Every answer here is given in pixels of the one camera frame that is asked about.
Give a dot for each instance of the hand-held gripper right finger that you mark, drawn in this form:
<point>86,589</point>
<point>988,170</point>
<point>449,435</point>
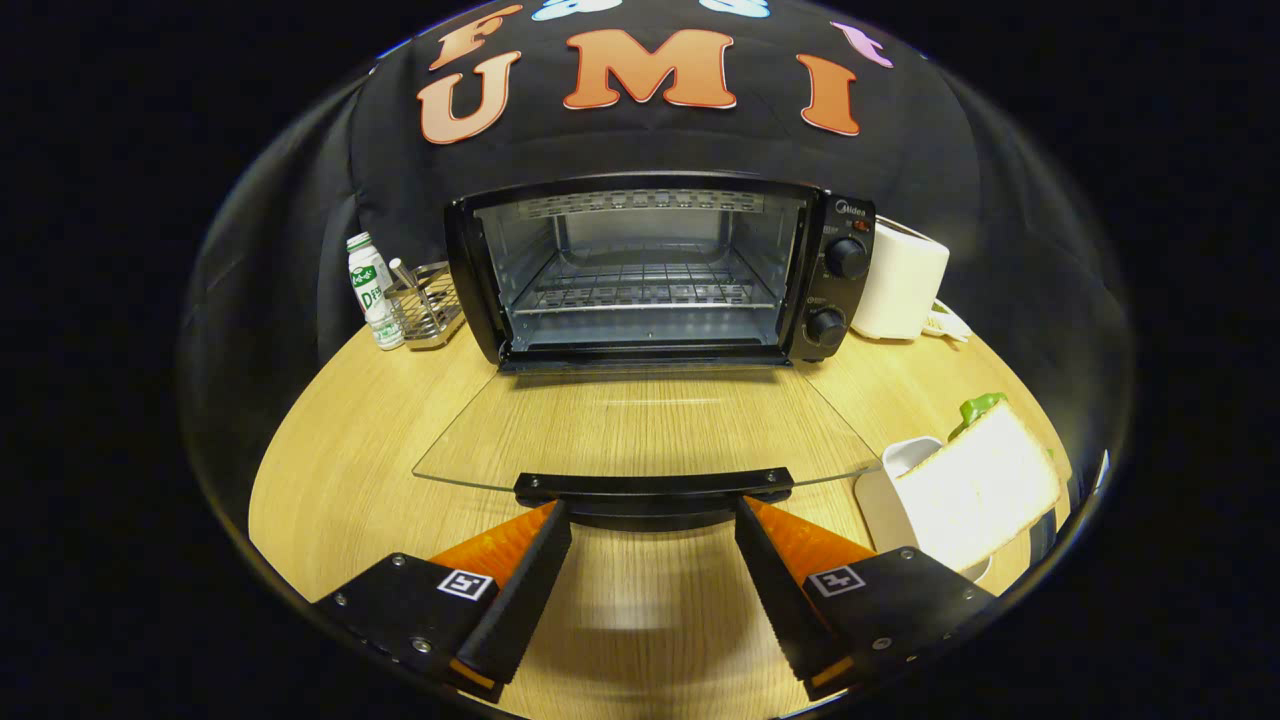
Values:
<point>785,600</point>

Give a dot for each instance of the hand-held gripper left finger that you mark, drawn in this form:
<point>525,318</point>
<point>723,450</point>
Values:
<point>525,600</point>

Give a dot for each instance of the sandwich with lettuce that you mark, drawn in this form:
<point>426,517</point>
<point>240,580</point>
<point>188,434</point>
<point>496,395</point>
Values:
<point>970,490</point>

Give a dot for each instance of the black toaster oven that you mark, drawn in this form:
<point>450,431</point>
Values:
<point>840,290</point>

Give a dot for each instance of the white food tray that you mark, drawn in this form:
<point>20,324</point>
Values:
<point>875,500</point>

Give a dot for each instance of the white pop-up toaster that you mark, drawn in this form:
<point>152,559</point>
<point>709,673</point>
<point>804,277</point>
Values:
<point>900,280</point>

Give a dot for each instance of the small white dish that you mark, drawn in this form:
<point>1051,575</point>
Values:
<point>945,322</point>

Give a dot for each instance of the white bottle with green label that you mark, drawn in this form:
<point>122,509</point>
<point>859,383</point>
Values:
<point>375,295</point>

